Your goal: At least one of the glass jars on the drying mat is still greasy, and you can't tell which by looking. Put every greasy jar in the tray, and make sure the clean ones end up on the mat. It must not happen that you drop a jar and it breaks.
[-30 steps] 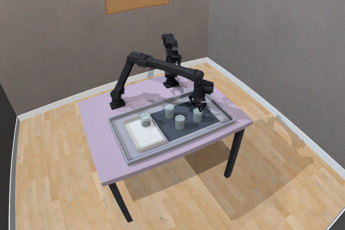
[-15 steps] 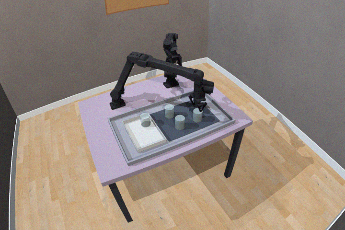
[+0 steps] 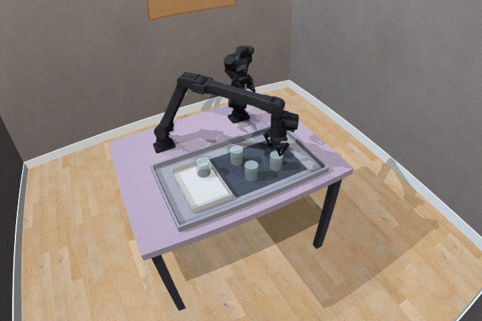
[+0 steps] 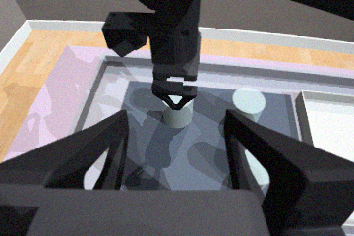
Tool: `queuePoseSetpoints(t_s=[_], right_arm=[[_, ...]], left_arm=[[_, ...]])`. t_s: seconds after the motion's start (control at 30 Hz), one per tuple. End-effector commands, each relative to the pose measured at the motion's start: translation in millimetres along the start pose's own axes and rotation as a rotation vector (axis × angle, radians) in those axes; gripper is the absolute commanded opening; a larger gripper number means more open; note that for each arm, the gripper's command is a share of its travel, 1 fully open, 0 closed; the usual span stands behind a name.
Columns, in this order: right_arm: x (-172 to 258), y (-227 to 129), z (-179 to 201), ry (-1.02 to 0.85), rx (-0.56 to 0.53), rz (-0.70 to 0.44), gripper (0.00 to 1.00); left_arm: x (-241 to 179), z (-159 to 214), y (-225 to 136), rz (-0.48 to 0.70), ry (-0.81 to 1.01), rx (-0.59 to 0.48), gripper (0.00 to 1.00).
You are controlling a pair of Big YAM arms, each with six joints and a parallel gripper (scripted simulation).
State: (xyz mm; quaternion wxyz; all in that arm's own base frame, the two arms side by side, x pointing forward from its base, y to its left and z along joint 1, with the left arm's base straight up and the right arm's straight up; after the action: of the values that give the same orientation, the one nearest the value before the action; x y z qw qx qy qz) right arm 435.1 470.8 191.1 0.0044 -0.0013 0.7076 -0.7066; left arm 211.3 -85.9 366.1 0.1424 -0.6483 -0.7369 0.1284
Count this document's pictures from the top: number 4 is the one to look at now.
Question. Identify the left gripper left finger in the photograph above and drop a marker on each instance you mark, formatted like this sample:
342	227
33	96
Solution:
63	164

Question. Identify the dark grey flat mat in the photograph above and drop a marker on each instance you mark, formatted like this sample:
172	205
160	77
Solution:
194	157

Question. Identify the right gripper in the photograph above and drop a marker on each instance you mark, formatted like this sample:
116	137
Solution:
187	61

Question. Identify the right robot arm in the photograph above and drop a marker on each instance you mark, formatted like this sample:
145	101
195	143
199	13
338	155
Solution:
125	32

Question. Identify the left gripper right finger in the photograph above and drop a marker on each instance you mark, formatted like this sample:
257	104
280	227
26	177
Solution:
308	187

